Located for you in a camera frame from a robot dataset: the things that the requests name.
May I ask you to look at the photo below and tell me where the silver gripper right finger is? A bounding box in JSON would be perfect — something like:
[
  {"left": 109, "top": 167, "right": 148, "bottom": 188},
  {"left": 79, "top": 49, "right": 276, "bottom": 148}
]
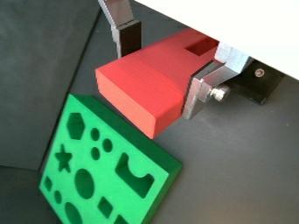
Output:
[{"left": 181, "top": 42, "right": 253, "bottom": 120}]

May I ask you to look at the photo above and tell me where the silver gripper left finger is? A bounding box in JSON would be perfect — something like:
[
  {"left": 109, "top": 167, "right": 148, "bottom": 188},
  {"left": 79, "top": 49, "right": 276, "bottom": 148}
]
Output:
[{"left": 97, "top": 0, "right": 141, "bottom": 58}]

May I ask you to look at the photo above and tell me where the red double-square block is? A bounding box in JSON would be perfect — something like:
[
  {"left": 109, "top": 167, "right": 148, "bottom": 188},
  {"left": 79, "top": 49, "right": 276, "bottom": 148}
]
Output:
[{"left": 96, "top": 28, "right": 219, "bottom": 138}]

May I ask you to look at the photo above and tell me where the green foam shape board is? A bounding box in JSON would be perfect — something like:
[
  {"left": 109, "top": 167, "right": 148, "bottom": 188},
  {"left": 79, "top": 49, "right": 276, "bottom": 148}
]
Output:
[{"left": 40, "top": 94, "right": 183, "bottom": 224}]

